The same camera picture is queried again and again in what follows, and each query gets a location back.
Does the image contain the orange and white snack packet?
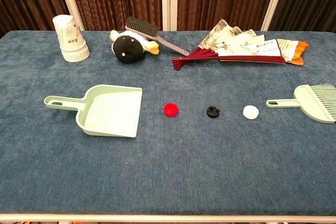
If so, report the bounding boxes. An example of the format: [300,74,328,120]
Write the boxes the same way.
[277,39,310,66]

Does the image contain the painted folding fan, red ribs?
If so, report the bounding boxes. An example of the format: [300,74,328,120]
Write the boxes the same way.
[172,18,287,71]

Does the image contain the white bottle cap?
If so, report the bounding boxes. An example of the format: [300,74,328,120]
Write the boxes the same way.
[243,105,260,120]

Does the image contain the blue table cloth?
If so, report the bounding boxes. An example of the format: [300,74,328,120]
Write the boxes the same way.
[0,30,336,216]

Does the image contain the red bottle cap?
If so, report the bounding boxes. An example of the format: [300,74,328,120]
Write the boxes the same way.
[163,102,180,118]

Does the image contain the mint green plastic dustpan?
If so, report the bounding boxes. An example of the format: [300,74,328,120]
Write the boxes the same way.
[43,84,143,138]

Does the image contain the white upright frame post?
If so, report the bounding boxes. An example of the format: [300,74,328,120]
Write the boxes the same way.
[161,0,180,31]

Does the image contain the white table frame rail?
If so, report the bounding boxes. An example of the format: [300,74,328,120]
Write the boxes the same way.
[0,212,336,224]

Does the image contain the black and white plush duck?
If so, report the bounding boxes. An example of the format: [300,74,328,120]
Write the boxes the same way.
[109,29,160,65]

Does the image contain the white slanted frame post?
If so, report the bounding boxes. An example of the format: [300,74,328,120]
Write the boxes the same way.
[55,0,85,31]
[260,0,290,31]

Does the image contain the mint green hand broom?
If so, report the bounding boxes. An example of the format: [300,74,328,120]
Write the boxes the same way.
[265,84,336,124]

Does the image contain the grey brush with black bristles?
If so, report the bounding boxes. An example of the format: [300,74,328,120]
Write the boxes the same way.
[124,16,190,57]

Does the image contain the black bottle cap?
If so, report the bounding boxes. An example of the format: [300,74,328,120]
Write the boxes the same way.
[206,105,221,119]

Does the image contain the stack of white paper cups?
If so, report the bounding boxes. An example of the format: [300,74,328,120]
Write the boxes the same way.
[52,14,90,63]

